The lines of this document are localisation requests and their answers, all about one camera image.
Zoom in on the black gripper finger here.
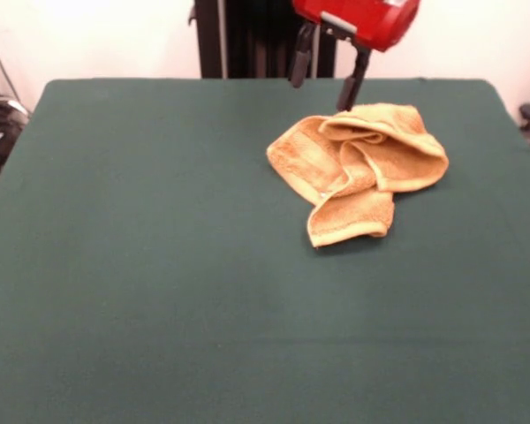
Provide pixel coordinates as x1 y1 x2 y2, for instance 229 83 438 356
289 22 320 89
335 43 375 111

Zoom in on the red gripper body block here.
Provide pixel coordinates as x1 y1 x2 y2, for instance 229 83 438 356
291 0 423 54

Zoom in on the tan orange terry towel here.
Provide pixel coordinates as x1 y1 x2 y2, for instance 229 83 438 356
264 102 451 249

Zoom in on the dark green table cloth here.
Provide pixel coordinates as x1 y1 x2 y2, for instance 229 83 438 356
0 78 530 424

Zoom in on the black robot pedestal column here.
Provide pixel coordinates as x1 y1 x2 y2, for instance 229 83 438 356
189 0 341 80

